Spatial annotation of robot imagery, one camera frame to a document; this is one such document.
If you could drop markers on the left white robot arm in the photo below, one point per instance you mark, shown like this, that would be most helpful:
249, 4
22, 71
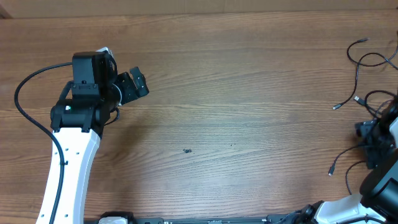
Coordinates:
77, 120

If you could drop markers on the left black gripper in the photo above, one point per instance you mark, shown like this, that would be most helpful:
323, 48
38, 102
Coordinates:
130, 93

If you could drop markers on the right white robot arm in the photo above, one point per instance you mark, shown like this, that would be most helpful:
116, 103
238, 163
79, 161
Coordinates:
376, 201

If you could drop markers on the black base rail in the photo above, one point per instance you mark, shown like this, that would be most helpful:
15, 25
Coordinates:
268, 219

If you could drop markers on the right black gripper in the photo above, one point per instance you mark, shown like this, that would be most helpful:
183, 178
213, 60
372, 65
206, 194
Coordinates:
364, 127

